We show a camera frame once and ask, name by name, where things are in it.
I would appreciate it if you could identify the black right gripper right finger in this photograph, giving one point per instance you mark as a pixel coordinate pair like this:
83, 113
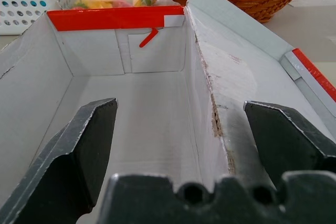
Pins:
283, 140

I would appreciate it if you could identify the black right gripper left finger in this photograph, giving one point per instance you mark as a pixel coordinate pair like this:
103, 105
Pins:
60, 171

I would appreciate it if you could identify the white cardboard box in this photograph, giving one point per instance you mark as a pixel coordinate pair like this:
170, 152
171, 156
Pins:
157, 98

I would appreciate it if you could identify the white perforated plastic basket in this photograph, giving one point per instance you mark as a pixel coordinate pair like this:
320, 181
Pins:
23, 1

